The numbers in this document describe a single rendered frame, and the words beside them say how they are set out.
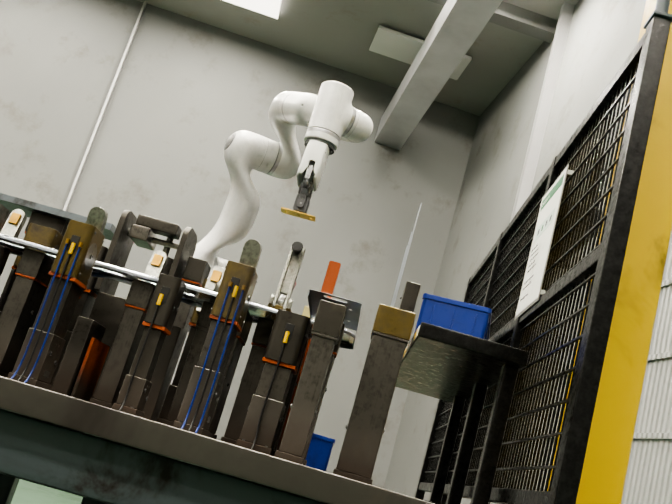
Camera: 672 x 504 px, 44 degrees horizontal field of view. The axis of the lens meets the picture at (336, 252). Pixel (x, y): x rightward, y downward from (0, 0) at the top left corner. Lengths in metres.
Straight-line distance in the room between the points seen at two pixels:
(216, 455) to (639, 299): 0.74
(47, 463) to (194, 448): 0.20
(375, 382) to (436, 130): 10.11
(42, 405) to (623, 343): 0.90
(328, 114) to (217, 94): 9.46
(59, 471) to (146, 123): 10.21
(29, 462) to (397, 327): 0.83
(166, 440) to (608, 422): 0.70
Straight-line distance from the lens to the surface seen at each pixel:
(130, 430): 1.15
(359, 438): 1.71
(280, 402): 1.65
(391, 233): 11.12
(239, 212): 2.41
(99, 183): 11.08
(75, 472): 1.20
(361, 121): 2.05
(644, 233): 1.50
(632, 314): 1.45
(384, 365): 1.72
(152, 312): 1.74
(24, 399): 1.17
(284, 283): 2.07
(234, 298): 1.67
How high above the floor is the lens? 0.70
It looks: 15 degrees up
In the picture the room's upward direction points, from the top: 16 degrees clockwise
